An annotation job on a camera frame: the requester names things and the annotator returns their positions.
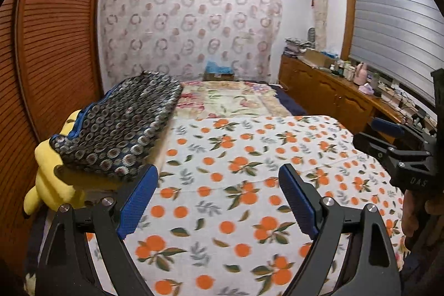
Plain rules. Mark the circle-print sheer curtain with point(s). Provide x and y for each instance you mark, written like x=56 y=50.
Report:
x=190 y=22

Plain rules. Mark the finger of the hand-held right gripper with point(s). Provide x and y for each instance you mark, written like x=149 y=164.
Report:
x=386 y=127
x=381 y=148

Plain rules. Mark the floral blanket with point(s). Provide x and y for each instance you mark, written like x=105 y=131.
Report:
x=225 y=101

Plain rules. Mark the navy circle-print pajama top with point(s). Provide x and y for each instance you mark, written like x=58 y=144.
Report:
x=121 y=122

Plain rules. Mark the yellow plush toy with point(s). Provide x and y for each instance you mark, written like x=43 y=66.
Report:
x=55 y=185

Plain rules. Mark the pink tissue pack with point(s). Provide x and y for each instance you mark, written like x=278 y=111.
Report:
x=366 y=89

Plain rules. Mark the wooden window frame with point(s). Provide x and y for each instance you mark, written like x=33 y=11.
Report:
x=348 y=4

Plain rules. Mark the cardboard box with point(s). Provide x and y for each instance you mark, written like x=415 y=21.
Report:
x=317 y=58

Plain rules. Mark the orange-fruit print blanket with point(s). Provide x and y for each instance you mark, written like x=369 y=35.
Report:
x=222 y=178

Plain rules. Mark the navy bed sheet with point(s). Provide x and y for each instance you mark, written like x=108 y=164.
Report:
x=289 y=101

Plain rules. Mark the wooden sideboard cabinet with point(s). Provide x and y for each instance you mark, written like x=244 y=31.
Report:
x=319 y=88

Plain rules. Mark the wooden louvered wardrobe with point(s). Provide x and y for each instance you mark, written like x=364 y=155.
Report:
x=59 y=39

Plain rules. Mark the pink bottle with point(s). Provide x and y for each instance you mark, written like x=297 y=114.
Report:
x=361 y=73

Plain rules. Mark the person's right hand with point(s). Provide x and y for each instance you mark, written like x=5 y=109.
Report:
x=411 y=216

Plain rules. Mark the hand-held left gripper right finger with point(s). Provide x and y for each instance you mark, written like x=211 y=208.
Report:
x=298 y=202

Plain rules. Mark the blue storage box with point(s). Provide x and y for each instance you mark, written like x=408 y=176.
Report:
x=218 y=71

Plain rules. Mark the row of small bottles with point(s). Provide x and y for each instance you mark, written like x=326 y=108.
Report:
x=341 y=70

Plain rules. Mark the small grey fan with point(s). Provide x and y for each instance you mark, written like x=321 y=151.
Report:
x=311 y=35

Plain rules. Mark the stack of folded cloths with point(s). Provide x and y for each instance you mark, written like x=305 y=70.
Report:
x=297 y=47

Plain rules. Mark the grey window blind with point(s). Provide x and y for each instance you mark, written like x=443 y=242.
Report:
x=392 y=22

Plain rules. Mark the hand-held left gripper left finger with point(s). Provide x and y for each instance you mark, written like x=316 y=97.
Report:
x=137 y=202

